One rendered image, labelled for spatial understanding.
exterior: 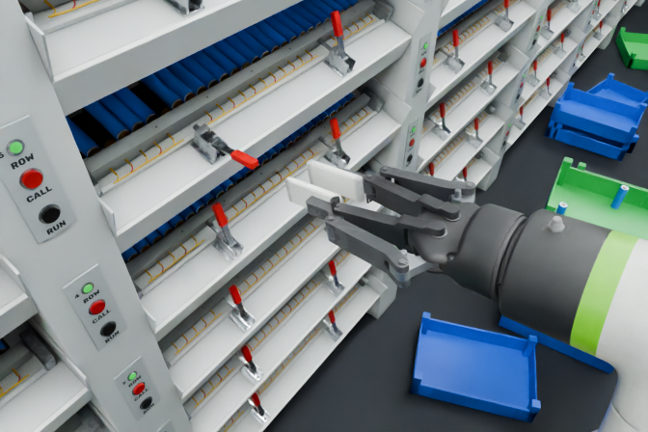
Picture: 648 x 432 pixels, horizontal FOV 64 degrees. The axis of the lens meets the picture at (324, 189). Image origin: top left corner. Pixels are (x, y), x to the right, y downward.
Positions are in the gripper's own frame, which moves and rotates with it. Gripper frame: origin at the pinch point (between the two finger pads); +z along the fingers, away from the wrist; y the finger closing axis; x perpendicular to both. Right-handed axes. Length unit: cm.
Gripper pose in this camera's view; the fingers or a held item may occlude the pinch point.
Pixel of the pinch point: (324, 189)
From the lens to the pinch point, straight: 53.4
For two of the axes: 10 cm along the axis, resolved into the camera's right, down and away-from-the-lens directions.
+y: 6.2, -5.3, 5.8
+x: -1.4, -8.0, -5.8
